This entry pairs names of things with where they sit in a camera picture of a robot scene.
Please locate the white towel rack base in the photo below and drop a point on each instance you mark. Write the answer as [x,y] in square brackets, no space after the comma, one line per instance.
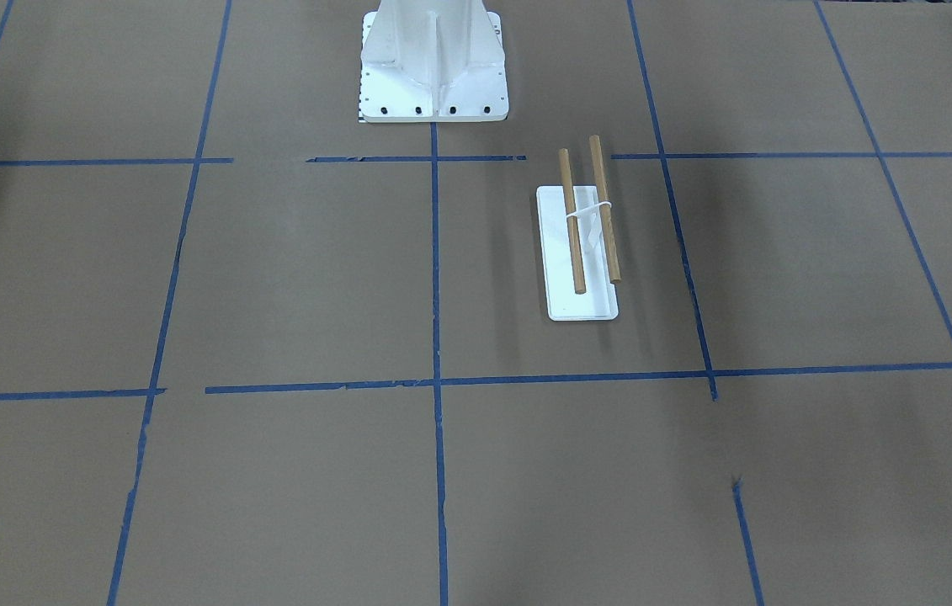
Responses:
[563,304]

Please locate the wooden rack rod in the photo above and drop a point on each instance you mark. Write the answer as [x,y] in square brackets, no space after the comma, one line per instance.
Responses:
[605,210]
[572,226]

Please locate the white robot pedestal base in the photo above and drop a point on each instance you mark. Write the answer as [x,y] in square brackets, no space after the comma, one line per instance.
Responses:
[432,61]

